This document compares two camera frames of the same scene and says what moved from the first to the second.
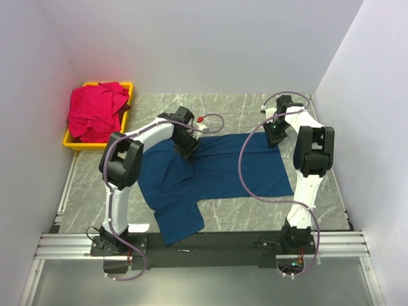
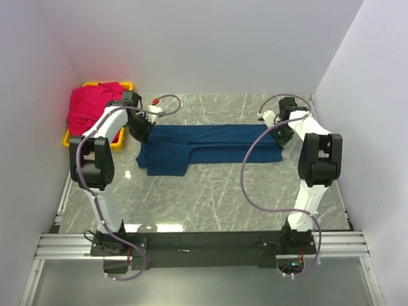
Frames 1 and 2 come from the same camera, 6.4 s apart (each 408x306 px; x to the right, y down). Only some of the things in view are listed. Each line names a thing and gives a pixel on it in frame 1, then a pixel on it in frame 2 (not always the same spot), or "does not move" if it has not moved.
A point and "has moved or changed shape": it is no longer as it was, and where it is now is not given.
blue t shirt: x=174 y=184 has moved or changed shape
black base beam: x=204 y=250 does not move
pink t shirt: x=94 y=111 does not move
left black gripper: x=189 y=152 → x=142 y=136
